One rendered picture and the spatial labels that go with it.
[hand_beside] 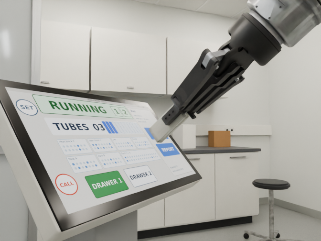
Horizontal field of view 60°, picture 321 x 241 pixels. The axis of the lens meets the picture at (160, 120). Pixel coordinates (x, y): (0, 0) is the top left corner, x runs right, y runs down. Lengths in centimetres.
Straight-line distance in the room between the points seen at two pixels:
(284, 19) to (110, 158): 41
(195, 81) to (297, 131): 393
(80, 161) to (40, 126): 10
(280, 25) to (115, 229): 55
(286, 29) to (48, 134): 42
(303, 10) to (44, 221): 45
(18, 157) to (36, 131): 6
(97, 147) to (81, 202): 15
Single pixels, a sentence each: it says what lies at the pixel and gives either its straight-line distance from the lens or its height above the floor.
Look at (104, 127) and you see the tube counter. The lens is 66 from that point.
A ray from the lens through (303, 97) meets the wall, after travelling 425.
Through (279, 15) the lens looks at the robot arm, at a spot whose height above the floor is 124.
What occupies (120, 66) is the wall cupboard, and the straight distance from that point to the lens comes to 323.
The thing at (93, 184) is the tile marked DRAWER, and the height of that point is 101.
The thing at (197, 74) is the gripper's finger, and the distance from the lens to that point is 39.
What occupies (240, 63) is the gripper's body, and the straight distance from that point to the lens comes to 43.
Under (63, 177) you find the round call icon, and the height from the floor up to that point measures 103.
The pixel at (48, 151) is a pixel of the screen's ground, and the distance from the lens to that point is 51.
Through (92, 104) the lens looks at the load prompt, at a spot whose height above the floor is 117.
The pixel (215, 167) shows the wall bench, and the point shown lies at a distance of 325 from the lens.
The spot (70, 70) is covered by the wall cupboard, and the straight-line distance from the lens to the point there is 313.
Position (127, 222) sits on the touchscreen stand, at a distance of 74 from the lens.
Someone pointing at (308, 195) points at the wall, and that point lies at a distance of 427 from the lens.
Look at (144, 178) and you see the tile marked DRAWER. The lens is 63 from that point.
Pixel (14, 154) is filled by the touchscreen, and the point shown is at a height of 106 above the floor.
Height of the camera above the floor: 110
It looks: 2 degrees up
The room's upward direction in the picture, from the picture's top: straight up
